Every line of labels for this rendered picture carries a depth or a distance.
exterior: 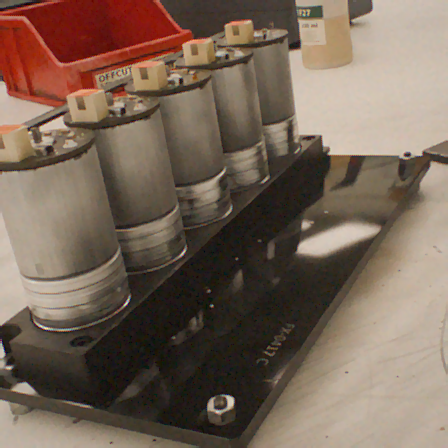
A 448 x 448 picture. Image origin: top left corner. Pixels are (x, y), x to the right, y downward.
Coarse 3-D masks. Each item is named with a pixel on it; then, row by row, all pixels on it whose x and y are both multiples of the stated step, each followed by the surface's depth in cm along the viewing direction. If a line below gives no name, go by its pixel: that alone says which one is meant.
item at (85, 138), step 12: (48, 132) 17; (60, 132) 17; (72, 132) 17; (84, 132) 17; (48, 144) 16; (60, 144) 16; (84, 144) 16; (36, 156) 16; (48, 156) 15; (60, 156) 15; (0, 168) 15; (12, 168) 15; (24, 168) 15
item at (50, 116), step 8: (224, 32) 27; (216, 40) 26; (168, 56) 24; (176, 56) 24; (168, 64) 23; (120, 80) 22; (128, 80) 22; (104, 88) 21; (112, 88) 21; (64, 104) 20; (48, 112) 19; (56, 112) 19; (64, 112) 19; (32, 120) 19; (40, 120) 19; (48, 120) 19
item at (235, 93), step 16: (240, 64) 22; (224, 80) 22; (240, 80) 22; (224, 96) 22; (240, 96) 22; (256, 96) 23; (224, 112) 22; (240, 112) 23; (256, 112) 23; (224, 128) 23; (240, 128) 23; (256, 128) 23; (224, 144) 23; (240, 144) 23; (256, 144) 23; (224, 160) 23; (240, 160) 23; (256, 160) 23; (240, 176) 23; (256, 176) 24
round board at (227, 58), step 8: (224, 48) 24; (232, 48) 24; (240, 48) 24; (248, 48) 23; (184, 56) 23; (224, 56) 22; (232, 56) 22; (240, 56) 22; (248, 56) 22; (176, 64) 23; (184, 64) 23; (208, 64) 22; (216, 64) 22; (224, 64) 22
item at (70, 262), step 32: (64, 160) 16; (96, 160) 16; (0, 192) 16; (32, 192) 16; (64, 192) 16; (96, 192) 16; (32, 224) 16; (64, 224) 16; (96, 224) 16; (32, 256) 16; (64, 256) 16; (96, 256) 17; (32, 288) 17; (64, 288) 16; (96, 288) 17; (128, 288) 18; (64, 320) 17; (96, 320) 17
